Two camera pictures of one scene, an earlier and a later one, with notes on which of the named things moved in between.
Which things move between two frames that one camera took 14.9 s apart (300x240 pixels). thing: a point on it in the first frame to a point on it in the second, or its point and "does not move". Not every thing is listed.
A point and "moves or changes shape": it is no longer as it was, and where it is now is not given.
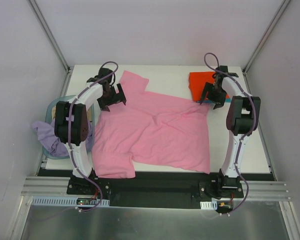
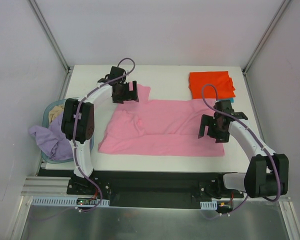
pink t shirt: [152, 130] moves or changes shape
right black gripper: [214, 95] to [208, 128]
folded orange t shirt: [197, 81] does not move
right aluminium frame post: [279, 13] does not move
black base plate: [160, 190] does not move
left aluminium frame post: [62, 59] does not move
